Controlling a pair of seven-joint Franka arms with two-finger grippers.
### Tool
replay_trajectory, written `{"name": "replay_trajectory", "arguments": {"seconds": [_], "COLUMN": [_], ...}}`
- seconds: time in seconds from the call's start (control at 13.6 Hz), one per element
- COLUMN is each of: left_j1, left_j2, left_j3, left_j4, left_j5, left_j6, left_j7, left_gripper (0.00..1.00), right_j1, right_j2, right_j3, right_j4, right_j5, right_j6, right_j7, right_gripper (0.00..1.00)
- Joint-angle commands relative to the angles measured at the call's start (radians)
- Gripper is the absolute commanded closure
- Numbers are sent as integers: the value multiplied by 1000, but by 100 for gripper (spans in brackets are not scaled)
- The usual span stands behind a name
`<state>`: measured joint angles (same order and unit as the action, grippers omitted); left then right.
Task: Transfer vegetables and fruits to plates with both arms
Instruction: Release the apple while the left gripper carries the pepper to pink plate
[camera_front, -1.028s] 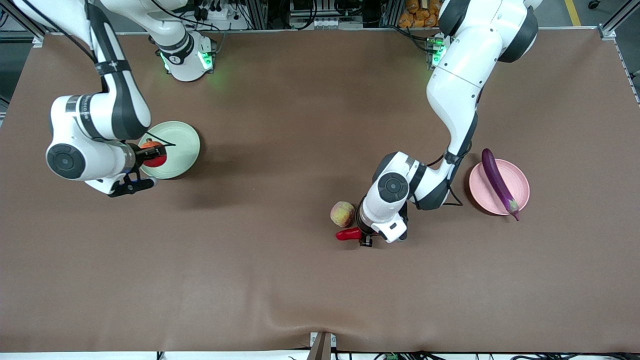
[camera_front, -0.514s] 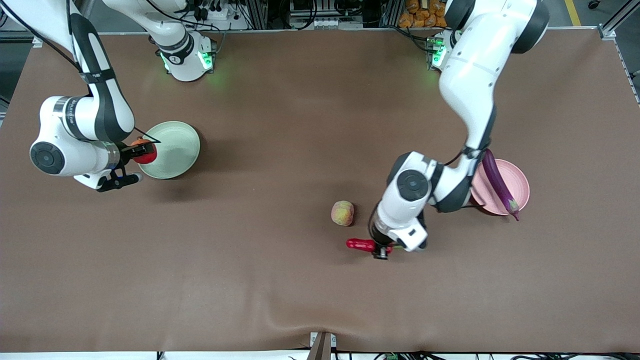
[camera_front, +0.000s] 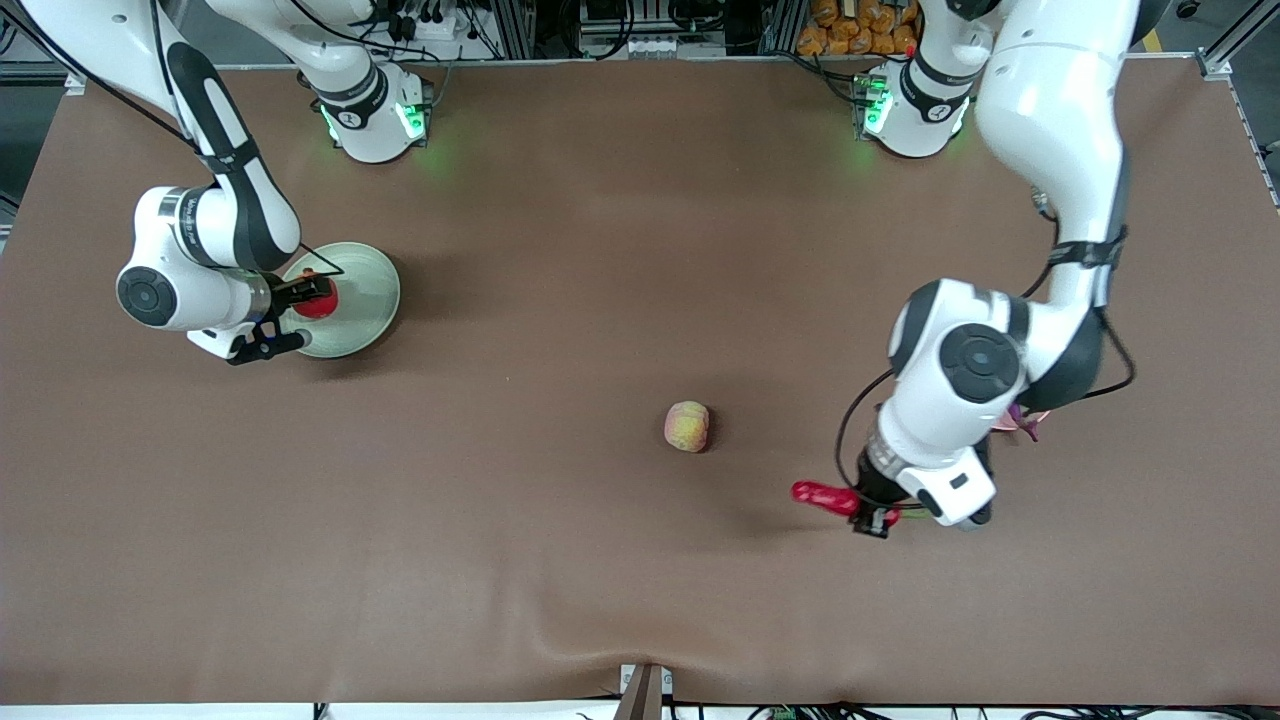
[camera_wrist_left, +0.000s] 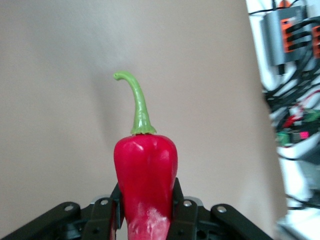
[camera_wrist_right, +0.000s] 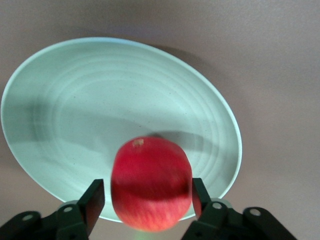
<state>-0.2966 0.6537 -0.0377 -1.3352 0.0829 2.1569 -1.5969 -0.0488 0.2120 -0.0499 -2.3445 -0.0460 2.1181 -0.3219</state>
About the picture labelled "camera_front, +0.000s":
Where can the red apple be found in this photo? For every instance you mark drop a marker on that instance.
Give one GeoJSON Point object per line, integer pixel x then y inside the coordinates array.
{"type": "Point", "coordinates": [318, 303]}

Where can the red chili pepper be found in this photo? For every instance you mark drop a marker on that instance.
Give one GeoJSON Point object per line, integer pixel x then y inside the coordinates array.
{"type": "Point", "coordinates": [825, 495]}

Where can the purple eggplant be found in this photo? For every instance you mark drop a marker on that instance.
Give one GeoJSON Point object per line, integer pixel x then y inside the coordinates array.
{"type": "Point", "coordinates": [1025, 425]}

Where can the yellow-green and pink peach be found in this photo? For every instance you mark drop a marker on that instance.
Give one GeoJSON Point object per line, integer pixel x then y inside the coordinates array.
{"type": "Point", "coordinates": [687, 427]}

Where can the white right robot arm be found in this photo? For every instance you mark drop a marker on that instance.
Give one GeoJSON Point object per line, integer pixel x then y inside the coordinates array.
{"type": "Point", "coordinates": [165, 295]}

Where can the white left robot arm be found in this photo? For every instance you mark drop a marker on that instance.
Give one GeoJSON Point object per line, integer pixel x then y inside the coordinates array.
{"type": "Point", "coordinates": [1050, 110]}

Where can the pale green round plate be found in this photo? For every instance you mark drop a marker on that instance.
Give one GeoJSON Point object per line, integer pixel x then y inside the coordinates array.
{"type": "Point", "coordinates": [365, 280]}

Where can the pink round plate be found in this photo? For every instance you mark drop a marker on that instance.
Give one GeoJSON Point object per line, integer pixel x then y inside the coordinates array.
{"type": "Point", "coordinates": [1035, 417]}

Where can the white power strip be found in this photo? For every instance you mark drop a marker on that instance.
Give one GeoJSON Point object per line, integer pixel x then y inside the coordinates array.
{"type": "Point", "coordinates": [430, 25]}

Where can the brown table mat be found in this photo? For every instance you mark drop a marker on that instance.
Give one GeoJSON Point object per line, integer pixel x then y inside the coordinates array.
{"type": "Point", "coordinates": [600, 250]}

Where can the white connector block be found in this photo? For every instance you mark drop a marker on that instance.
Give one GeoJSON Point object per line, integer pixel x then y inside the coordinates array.
{"type": "Point", "coordinates": [650, 45]}

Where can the bag of orange items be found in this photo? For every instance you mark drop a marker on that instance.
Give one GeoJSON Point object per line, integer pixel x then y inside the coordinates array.
{"type": "Point", "coordinates": [850, 30]}

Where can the metal camera stand bracket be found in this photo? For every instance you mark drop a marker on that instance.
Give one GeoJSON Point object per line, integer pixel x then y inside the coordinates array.
{"type": "Point", "coordinates": [643, 695]}

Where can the aluminium frame post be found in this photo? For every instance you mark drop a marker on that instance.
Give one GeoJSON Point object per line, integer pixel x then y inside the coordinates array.
{"type": "Point", "coordinates": [512, 25]}
{"type": "Point", "coordinates": [780, 25]}

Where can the aluminium frame profile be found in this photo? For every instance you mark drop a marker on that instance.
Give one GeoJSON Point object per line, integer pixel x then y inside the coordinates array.
{"type": "Point", "coordinates": [1215, 62]}

